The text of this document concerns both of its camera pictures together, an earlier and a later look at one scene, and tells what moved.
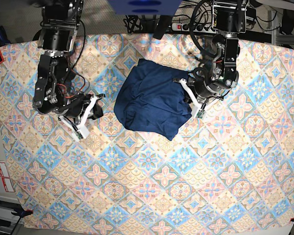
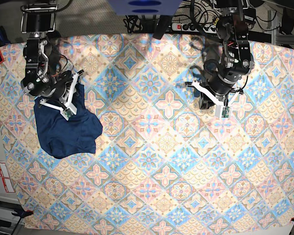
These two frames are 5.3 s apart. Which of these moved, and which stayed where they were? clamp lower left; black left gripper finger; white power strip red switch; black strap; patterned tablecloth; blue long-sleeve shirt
Moved: black left gripper finger; blue long-sleeve shirt
Stayed: patterned tablecloth; black strap; clamp lower left; white power strip red switch
